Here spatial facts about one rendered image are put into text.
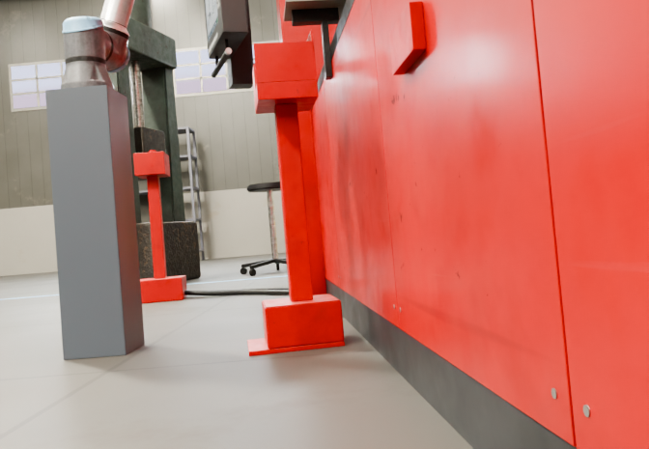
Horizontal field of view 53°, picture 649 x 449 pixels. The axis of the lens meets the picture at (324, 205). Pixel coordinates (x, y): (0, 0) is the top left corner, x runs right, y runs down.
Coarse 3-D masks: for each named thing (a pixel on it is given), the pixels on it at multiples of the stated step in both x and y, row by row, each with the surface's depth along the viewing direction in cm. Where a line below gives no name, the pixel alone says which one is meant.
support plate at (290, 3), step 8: (288, 0) 194; (296, 0) 194; (304, 0) 194; (312, 0) 195; (320, 0) 195; (328, 0) 196; (336, 0) 196; (344, 0) 197; (288, 8) 199; (296, 8) 200; (304, 8) 201; (312, 8) 201; (320, 8) 202; (288, 16) 207
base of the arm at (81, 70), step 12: (72, 60) 192; (84, 60) 192; (96, 60) 193; (72, 72) 191; (84, 72) 190; (96, 72) 193; (72, 84) 189; (84, 84) 189; (96, 84) 191; (108, 84) 194
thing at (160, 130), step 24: (144, 0) 515; (144, 24) 511; (144, 48) 507; (168, 48) 542; (120, 72) 481; (144, 72) 548; (168, 72) 548; (144, 96) 548; (168, 96) 544; (168, 120) 541; (144, 144) 501; (168, 144) 540; (168, 192) 537; (168, 216) 537; (144, 240) 476; (168, 240) 495; (192, 240) 530; (144, 264) 476; (168, 264) 492; (192, 264) 527
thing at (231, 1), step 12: (204, 0) 339; (216, 0) 305; (228, 0) 298; (240, 0) 300; (228, 12) 298; (240, 12) 300; (216, 24) 309; (228, 24) 297; (240, 24) 299; (216, 36) 310; (228, 36) 303; (240, 36) 305; (216, 48) 321
